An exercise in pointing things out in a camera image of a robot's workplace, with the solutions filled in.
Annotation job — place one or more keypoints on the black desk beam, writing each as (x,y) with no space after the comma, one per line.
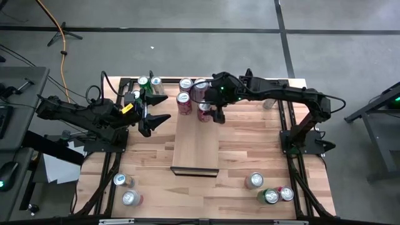
(53,147)

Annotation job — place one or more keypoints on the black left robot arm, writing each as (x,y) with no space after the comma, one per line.
(81,114)

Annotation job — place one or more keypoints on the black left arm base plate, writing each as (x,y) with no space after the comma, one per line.
(93,145)

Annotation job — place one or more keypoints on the white and red soda can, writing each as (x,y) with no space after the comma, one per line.
(254,180)

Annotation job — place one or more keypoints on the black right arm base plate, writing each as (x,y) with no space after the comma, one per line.
(312,147)

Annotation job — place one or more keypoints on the silver metal bracket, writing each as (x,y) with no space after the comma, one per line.
(290,222)
(116,221)

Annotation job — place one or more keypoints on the small black frame post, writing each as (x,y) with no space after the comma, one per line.
(151,74)
(249,72)

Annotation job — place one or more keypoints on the grey clamp knob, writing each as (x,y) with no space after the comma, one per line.
(65,135)

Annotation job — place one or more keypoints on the black desk frame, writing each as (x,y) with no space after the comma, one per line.
(379,147)

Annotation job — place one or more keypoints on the wooden shelf with black frame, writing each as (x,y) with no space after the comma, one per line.
(197,150)

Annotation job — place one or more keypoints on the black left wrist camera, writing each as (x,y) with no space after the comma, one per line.
(129,98)

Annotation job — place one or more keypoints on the white paper sheet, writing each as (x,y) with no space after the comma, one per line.
(59,170)

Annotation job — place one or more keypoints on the tall can with blue tab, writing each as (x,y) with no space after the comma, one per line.
(268,103)
(122,180)
(157,85)

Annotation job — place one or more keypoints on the black computer mouse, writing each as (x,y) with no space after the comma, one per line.
(7,175)

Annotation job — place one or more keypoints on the black caster wheel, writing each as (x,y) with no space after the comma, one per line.
(32,208)

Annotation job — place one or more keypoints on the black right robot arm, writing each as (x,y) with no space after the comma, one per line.
(281,90)

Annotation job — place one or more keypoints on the black device with green light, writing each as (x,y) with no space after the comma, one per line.
(394,101)

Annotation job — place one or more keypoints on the black tripod base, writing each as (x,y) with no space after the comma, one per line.
(63,31)

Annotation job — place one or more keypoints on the black aluminium table frame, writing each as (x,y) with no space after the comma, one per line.
(168,80)

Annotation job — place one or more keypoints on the black and silver hand tool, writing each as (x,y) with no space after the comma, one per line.
(26,83)

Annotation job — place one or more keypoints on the grey desk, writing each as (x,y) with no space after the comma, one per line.
(22,187)
(28,93)

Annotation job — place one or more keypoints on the black keyboard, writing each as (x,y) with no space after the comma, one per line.
(3,120)

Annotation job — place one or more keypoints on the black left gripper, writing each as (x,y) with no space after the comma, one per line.
(143,120)

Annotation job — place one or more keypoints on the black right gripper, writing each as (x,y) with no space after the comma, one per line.
(223,90)

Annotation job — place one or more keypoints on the green Sprite can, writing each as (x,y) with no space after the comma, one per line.
(143,82)
(268,196)
(136,93)

